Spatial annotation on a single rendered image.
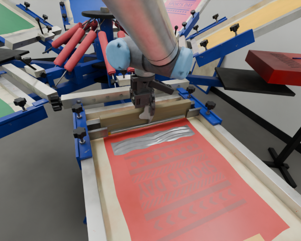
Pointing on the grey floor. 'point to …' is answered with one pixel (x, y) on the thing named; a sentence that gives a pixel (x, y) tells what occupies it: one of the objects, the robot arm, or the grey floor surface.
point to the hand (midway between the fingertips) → (148, 117)
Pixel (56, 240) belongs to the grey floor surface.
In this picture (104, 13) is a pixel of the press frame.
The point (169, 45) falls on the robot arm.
